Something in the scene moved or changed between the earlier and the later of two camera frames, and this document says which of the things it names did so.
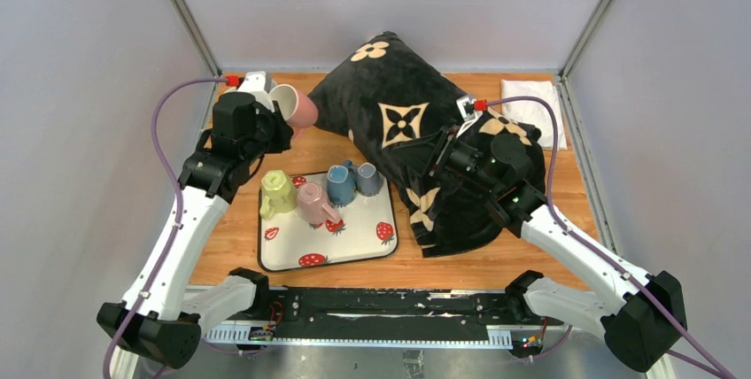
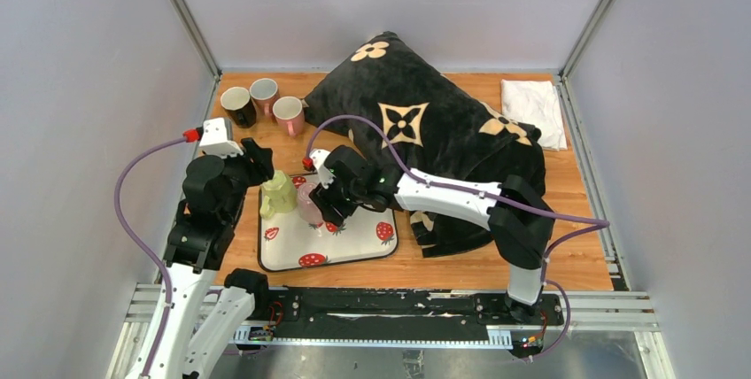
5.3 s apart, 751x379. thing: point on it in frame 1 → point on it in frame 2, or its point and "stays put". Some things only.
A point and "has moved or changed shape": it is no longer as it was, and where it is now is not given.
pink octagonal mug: (312, 204) stays put
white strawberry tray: (367, 230) stays put
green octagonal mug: (278, 194) stays put
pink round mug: (298, 109) has moved or changed shape
